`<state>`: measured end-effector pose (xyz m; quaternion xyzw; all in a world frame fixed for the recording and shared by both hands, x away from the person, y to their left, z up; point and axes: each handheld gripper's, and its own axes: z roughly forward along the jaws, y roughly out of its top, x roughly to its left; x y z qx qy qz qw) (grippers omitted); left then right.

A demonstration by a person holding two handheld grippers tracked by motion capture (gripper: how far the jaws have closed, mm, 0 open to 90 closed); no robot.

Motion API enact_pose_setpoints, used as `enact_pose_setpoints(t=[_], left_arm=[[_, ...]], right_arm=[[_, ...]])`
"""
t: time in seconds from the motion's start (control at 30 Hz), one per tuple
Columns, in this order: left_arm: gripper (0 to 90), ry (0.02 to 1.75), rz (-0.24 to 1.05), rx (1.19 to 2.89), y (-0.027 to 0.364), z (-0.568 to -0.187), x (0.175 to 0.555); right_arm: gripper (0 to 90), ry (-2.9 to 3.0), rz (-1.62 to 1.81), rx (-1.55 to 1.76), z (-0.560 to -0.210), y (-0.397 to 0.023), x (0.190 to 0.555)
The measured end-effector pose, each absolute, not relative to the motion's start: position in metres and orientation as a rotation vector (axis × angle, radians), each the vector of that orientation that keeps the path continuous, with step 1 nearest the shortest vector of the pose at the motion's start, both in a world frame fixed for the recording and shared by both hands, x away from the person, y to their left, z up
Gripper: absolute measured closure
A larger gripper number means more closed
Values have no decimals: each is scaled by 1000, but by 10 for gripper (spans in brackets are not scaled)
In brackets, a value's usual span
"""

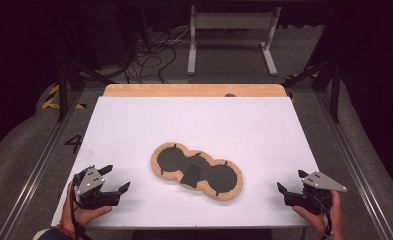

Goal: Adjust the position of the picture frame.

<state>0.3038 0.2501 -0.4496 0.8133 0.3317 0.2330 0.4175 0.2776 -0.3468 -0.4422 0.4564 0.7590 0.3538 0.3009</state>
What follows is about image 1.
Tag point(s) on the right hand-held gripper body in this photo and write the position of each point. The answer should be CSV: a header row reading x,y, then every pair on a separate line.
x,y
317,193

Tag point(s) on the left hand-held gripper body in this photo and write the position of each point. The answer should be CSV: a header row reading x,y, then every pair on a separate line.
x,y
89,182

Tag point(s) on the person's left hand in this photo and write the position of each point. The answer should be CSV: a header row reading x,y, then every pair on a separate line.
x,y
84,216

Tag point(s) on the yellow and black floor tape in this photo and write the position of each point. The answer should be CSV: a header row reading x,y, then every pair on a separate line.
x,y
50,103
297,76

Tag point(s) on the white board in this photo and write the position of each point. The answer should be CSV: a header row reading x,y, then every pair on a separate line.
x,y
200,123

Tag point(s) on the white metal stand frame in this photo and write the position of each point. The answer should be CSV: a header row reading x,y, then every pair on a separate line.
x,y
192,50

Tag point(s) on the aluminium floor rail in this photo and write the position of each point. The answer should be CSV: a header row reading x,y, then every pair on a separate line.
x,y
354,166
40,166

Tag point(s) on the person's right hand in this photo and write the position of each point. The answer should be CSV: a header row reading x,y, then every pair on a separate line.
x,y
336,213

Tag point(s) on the wooden table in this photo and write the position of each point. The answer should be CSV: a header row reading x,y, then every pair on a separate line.
x,y
184,90

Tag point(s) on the dark bulky equipment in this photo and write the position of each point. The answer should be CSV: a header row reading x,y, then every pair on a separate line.
x,y
117,33

